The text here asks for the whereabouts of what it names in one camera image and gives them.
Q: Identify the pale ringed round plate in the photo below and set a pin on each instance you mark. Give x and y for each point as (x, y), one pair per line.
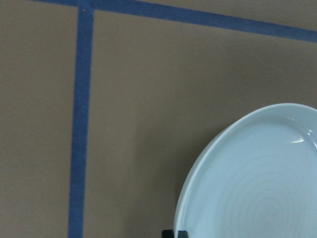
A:
(247, 186)

